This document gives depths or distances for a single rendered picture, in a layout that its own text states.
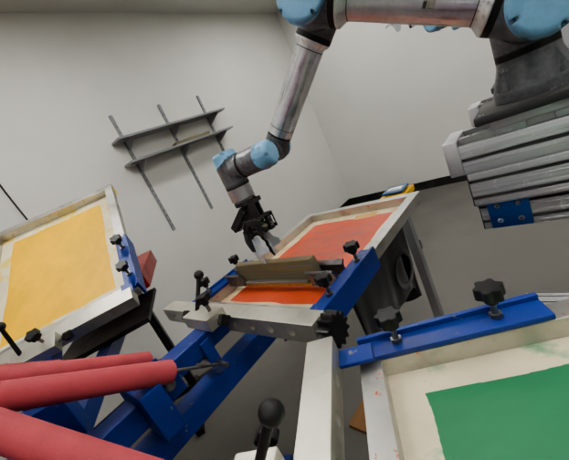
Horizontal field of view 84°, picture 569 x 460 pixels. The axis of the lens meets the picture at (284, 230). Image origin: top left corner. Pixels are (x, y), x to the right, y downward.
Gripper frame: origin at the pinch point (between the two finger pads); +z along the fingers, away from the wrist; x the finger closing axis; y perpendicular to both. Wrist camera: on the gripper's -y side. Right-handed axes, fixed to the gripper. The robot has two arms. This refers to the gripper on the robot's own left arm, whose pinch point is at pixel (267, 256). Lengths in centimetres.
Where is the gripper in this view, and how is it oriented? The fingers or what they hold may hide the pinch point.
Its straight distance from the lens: 103.3
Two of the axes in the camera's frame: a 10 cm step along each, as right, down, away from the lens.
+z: 4.1, 8.8, 2.5
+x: 5.8, -4.6, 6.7
